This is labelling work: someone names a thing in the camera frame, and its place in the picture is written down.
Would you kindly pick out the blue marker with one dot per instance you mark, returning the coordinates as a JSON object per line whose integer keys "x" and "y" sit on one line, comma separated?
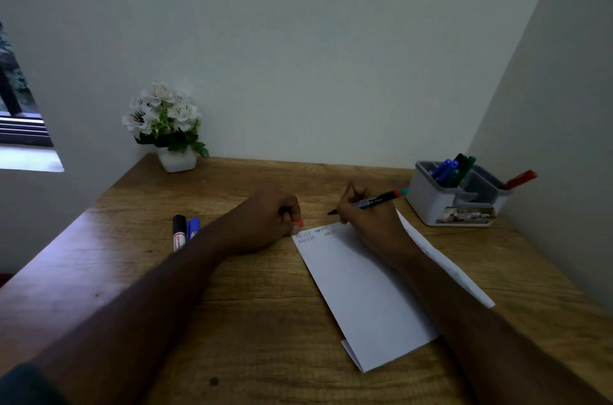
{"x": 193, "y": 228}

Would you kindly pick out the person's left fingers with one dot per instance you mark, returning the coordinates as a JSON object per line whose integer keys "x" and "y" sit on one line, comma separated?
{"x": 290, "y": 215}

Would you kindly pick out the window with dark frame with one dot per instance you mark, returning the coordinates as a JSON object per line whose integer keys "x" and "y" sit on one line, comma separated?
{"x": 17, "y": 103}

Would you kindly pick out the red pen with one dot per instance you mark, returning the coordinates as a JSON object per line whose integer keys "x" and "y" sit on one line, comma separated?
{"x": 519, "y": 179}

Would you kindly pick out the grey desk organizer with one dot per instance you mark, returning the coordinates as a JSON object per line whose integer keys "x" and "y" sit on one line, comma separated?
{"x": 445, "y": 206}

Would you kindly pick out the person's right hand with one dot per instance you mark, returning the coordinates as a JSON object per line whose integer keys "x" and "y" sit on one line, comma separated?
{"x": 378, "y": 227}

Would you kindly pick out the white flowers in white pot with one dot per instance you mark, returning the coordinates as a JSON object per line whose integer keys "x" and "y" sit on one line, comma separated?
{"x": 167, "y": 127}

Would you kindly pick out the person's left forearm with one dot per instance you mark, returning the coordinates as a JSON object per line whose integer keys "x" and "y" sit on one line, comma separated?
{"x": 143, "y": 304}

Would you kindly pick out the person's left hand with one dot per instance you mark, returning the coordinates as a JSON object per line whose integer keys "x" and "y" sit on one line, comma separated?
{"x": 258, "y": 222}

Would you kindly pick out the person's right forearm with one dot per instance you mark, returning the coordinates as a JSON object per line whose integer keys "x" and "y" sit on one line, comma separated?
{"x": 479, "y": 333}

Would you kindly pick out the white folded paper sheet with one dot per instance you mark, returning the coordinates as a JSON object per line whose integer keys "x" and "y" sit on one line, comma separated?
{"x": 364, "y": 294}

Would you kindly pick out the blue pen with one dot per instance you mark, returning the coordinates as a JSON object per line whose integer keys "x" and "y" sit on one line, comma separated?
{"x": 448, "y": 172}
{"x": 440, "y": 169}

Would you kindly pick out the black marker with red band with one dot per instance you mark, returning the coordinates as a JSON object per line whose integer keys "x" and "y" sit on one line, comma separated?
{"x": 378, "y": 200}

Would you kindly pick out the person's right fingers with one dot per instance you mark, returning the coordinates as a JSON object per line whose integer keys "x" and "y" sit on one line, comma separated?
{"x": 348, "y": 208}

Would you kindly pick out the black pen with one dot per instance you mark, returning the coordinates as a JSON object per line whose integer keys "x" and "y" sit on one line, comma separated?
{"x": 459, "y": 159}

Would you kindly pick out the green pen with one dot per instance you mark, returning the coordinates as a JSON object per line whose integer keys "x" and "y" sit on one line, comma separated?
{"x": 465, "y": 169}

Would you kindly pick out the black marker with red label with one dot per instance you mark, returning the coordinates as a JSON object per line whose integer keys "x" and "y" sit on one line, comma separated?
{"x": 179, "y": 233}

